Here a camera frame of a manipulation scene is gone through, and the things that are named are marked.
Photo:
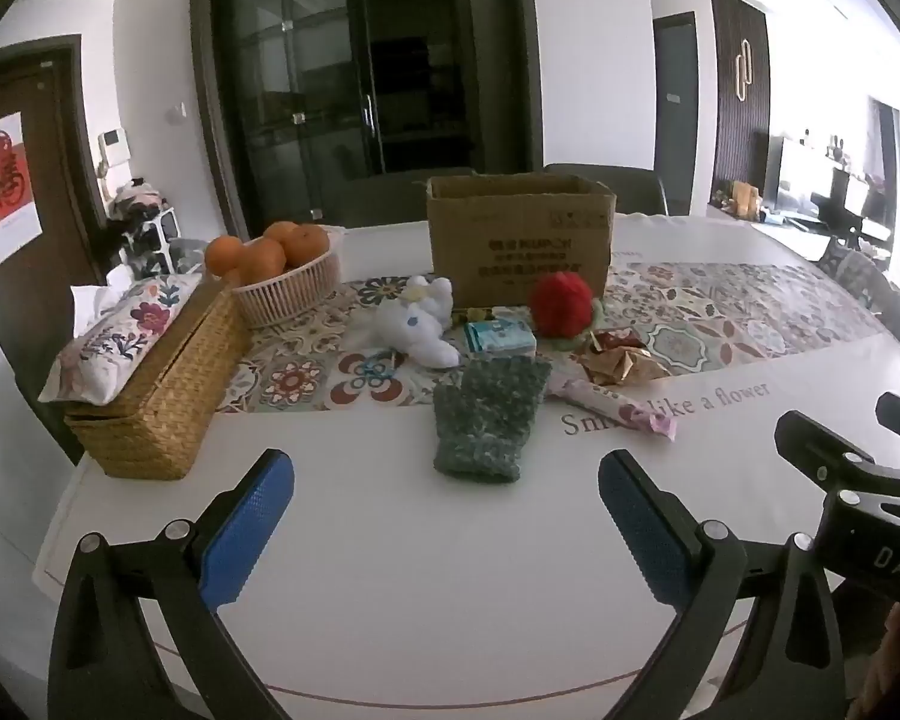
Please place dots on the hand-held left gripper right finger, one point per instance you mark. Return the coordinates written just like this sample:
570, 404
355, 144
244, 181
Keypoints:
645, 525

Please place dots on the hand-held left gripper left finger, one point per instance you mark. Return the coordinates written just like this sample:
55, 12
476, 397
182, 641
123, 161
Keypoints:
247, 532

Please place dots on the white plush toy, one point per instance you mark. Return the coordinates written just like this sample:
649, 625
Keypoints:
420, 322

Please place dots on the brown cardboard box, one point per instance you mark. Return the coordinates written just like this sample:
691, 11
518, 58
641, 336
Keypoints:
517, 240

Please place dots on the pink snack packet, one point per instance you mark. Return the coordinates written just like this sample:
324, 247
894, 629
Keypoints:
607, 401

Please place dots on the grey patterned chair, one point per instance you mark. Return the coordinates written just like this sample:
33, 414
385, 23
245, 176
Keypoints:
866, 285

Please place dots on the patterned table runner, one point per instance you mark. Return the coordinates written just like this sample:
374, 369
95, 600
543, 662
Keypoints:
720, 330

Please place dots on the woven wicker tissue box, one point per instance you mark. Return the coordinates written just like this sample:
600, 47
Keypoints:
172, 390

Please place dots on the gold crumpled wrapper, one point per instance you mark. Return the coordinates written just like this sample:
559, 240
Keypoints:
619, 360

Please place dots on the green knitted glove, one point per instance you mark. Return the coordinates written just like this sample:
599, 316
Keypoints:
487, 412

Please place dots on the red knitted strawberry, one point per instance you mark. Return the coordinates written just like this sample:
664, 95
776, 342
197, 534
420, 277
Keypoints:
562, 304

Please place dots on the floral fabric tissue pouch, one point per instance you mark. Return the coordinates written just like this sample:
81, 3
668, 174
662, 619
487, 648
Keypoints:
120, 334

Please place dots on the white plastic basket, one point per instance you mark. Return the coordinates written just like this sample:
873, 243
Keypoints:
289, 300

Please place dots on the blue white tissue packet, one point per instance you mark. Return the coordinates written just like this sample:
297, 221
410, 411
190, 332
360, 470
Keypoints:
499, 337

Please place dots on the television screen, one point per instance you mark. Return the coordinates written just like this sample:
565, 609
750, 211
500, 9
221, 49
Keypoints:
825, 180

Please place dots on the dark dining chair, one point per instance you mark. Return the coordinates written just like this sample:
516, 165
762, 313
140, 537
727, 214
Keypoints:
390, 199
630, 184

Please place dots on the dark grey door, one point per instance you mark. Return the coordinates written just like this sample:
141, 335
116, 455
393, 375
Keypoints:
676, 112

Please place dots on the dark wooden door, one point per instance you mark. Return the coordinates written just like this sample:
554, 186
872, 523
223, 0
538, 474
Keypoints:
60, 165

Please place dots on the red paper door poster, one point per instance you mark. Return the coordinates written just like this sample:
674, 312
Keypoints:
4, 187

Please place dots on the dark glass sliding doors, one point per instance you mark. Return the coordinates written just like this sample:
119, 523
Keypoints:
345, 75

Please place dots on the dark slatted wall panel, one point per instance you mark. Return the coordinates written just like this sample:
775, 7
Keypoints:
739, 90

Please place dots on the white wall intercom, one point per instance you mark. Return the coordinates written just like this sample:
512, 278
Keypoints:
112, 150

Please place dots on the white wall switch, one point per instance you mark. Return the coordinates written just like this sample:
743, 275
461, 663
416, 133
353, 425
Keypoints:
177, 112

